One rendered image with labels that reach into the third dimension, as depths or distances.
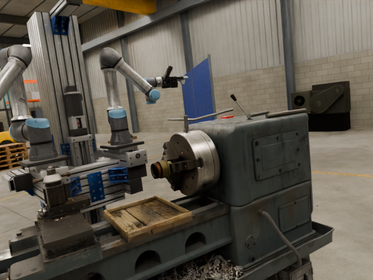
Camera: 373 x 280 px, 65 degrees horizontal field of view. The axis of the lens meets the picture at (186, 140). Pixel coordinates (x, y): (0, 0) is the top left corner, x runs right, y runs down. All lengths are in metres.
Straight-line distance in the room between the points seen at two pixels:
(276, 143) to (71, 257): 1.06
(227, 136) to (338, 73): 10.07
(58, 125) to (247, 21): 11.46
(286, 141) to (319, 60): 9.96
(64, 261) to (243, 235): 0.82
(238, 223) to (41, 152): 1.12
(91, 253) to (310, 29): 11.18
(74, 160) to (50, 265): 0.96
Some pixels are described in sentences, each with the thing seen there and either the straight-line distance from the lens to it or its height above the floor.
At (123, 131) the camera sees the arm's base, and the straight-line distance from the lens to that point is 1.97.
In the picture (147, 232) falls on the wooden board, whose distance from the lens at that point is 1.25.
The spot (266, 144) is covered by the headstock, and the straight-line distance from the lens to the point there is 1.51.
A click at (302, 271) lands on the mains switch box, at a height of 0.41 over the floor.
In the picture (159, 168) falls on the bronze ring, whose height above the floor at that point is 1.09.
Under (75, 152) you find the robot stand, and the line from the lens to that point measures 1.96.
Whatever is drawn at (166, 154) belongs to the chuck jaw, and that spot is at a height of 1.14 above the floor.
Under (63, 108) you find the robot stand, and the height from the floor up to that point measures 1.44.
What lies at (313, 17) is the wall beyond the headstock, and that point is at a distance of 11.83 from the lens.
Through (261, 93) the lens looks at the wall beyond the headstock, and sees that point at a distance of 12.37.
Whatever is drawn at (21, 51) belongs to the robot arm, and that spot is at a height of 1.75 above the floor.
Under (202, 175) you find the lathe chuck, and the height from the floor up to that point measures 1.05.
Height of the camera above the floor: 1.38
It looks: 7 degrees down
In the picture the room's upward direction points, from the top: 7 degrees counter-clockwise
